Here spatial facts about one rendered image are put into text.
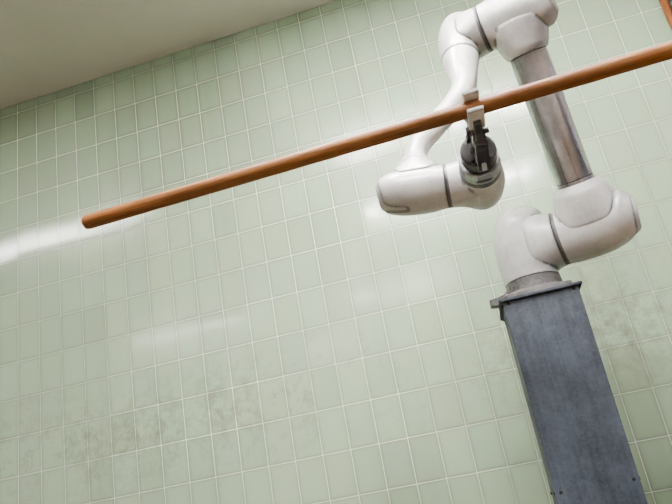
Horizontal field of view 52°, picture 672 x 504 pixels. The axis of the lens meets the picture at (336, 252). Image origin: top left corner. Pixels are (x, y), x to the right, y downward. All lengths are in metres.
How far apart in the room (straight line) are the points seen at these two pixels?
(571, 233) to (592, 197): 0.11
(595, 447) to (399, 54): 1.75
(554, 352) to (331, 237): 1.08
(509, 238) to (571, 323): 0.29
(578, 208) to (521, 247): 0.18
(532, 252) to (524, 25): 0.60
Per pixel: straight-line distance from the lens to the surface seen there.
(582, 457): 1.86
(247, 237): 2.75
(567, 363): 1.88
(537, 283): 1.95
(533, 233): 1.98
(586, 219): 1.95
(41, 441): 2.99
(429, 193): 1.56
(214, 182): 1.36
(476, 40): 1.98
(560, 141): 1.96
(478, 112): 1.29
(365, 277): 2.55
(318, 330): 2.54
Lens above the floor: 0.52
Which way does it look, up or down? 21 degrees up
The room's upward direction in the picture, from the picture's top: 11 degrees counter-clockwise
